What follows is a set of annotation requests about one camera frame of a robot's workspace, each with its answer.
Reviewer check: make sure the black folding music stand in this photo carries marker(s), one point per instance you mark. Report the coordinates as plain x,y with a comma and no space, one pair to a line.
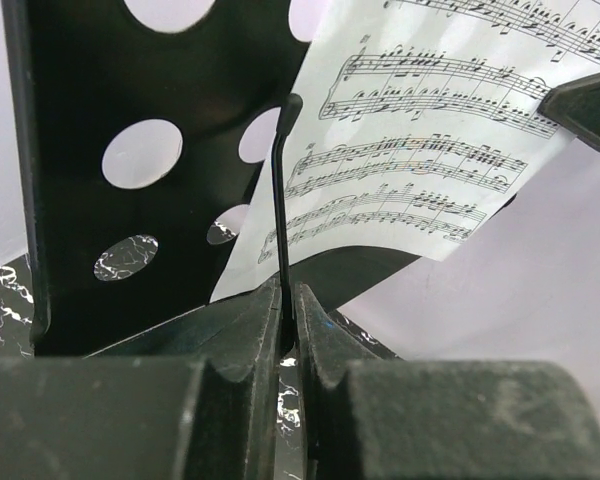
128,142

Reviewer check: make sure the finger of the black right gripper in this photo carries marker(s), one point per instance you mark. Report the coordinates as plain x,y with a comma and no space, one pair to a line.
575,106

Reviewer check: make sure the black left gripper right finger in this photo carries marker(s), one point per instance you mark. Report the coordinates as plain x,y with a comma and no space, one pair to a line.
367,417

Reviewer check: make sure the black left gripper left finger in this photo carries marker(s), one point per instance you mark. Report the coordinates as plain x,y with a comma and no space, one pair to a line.
207,414

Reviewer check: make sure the white sheet music page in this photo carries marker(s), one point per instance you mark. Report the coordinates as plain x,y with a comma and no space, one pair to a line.
421,119

